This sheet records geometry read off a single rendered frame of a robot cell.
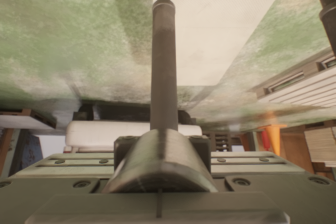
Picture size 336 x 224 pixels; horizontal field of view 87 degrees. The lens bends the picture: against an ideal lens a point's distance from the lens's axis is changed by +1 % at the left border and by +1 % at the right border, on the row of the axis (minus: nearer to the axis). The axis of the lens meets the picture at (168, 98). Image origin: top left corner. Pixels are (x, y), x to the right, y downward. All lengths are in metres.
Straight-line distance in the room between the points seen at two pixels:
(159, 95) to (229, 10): 0.50
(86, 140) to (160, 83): 1.69
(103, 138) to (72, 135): 0.29
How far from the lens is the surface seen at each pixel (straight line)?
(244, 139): 5.63
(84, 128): 1.93
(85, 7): 0.99
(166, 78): 0.25
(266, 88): 1.98
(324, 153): 4.60
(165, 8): 0.33
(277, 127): 4.43
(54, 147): 5.99
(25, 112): 3.06
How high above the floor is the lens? 0.67
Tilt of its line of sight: 19 degrees down
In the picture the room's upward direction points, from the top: 179 degrees clockwise
